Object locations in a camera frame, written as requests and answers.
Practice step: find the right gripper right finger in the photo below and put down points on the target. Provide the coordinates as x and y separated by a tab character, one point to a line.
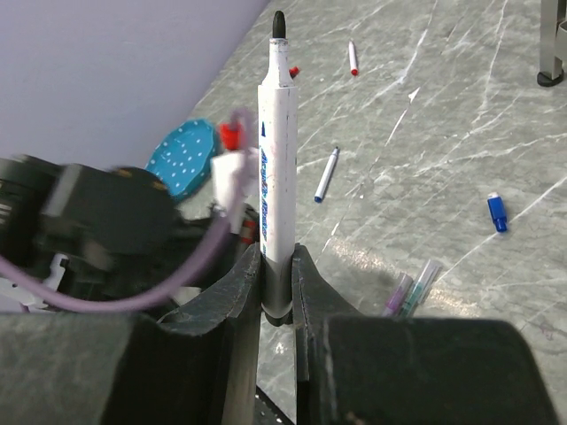
357	369

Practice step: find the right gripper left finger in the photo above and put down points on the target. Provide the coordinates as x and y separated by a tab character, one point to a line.
195	366

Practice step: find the purple highlighter pen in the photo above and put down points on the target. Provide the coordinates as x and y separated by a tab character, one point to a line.
396	300

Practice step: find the green gel pen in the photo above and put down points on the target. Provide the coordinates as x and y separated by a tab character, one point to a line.
421	287

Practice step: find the white blue-tip marker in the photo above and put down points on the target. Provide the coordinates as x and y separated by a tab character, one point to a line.
326	176

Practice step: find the blue pen cap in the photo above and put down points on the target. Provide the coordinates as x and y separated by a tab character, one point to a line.
497	212

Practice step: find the white black-tip marker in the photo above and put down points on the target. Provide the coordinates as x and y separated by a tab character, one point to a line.
278	147

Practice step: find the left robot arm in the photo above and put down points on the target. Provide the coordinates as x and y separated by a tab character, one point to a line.
119	230

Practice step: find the red pen cap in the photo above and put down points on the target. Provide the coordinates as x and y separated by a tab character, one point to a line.
294	72

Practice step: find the blue polka dot plate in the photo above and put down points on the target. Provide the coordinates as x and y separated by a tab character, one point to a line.
182	161

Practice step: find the white red-tip marker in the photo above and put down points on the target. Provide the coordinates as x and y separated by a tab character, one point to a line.
353	59

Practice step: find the steel dish rack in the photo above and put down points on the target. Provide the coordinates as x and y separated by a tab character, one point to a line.
552	42

